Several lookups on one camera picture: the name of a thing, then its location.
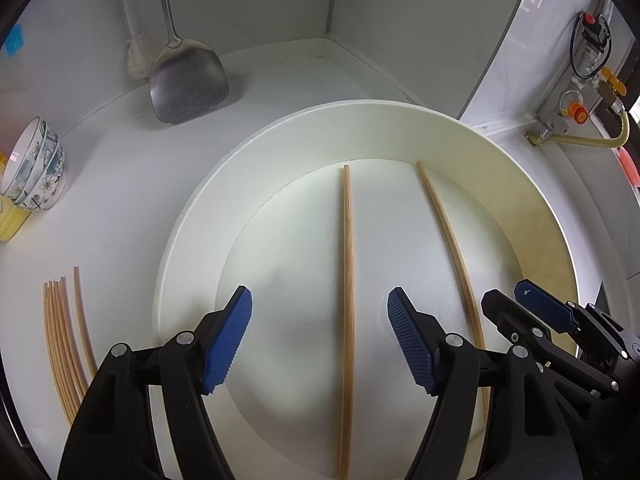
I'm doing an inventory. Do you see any wooden chopstick one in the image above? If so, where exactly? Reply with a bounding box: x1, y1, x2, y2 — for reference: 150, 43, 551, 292
415, 160, 493, 424

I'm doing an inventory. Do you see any wooden chopstick two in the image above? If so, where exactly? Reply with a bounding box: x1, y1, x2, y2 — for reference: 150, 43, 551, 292
337, 165, 356, 479

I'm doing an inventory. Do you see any wooden chopstick four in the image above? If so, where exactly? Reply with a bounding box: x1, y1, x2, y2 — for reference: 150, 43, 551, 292
60, 276, 88, 399

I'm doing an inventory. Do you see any wooden chopstick seven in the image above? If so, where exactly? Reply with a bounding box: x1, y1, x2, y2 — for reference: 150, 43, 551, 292
45, 282, 79, 418

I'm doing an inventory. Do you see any wooden chopstick eight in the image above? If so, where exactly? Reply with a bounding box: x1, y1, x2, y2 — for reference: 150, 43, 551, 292
41, 283, 76, 425

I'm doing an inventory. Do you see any wooden chopstick three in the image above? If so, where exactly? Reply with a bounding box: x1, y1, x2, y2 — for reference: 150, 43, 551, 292
73, 266, 98, 376

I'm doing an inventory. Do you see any wooden chopstick five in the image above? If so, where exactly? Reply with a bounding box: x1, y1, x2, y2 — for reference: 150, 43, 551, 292
53, 278, 87, 406

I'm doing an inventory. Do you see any wooden chopstick six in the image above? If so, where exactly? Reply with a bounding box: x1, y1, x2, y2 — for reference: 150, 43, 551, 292
50, 281, 80, 417

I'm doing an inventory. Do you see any large cream round basin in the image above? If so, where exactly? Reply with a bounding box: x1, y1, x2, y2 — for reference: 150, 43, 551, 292
153, 100, 579, 479

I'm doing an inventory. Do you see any pink soap dish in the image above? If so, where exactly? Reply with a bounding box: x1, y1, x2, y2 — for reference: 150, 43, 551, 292
618, 148, 640, 188

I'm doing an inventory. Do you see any gas valve with pipe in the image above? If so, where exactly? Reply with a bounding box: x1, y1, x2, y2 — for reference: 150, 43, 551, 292
526, 12, 630, 150

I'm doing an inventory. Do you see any bottom floral ceramic bowl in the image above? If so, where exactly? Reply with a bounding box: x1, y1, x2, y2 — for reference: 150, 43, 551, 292
17, 145, 66, 211

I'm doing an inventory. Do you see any floral ceramic bowl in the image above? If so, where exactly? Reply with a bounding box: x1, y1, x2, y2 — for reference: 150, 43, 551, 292
17, 145, 66, 211
13, 129, 58, 204
1, 117, 47, 200

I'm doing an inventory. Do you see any yellow dish soap bottle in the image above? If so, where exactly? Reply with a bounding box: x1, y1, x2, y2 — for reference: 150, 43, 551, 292
0, 152, 33, 244

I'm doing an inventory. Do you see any stainless steel spatula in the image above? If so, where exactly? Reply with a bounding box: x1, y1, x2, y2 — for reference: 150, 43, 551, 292
149, 0, 230, 125

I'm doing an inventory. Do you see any middle floral ceramic bowl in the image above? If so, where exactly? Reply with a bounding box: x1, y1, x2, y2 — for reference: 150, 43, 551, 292
13, 129, 58, 204

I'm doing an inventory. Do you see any top floral ceramic bowl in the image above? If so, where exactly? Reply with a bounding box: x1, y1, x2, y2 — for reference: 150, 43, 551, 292
1, 117, 47, 200

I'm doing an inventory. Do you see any blue silicone brush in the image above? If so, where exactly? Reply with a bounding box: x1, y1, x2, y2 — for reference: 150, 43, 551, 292
2, 24, 24, 58

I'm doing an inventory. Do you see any black cable loop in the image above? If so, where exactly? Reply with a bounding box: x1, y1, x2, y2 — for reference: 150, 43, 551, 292
569, 11, 614, 82

